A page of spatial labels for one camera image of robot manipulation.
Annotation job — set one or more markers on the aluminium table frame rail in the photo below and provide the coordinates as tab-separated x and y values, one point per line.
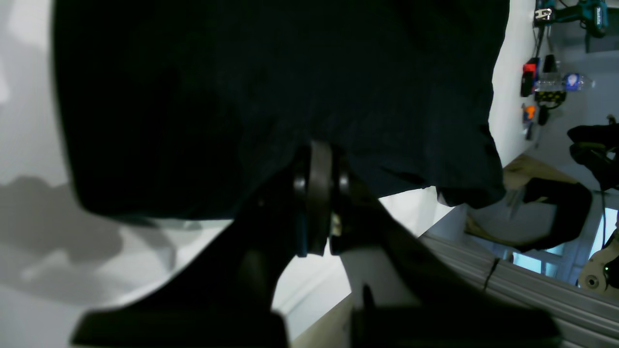
585	319

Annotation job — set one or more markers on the black office chair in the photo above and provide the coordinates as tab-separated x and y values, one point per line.
538	215

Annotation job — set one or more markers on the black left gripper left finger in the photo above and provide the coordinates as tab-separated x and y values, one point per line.
223	298

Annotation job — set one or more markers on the teal cordless drill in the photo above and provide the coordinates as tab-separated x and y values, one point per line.
592	14

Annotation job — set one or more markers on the tools on wall rack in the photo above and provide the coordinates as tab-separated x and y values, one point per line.
549	88

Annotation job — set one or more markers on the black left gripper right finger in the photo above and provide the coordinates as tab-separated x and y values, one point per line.
403	295

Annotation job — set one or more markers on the black t-shirt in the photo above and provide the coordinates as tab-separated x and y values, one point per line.
183	108

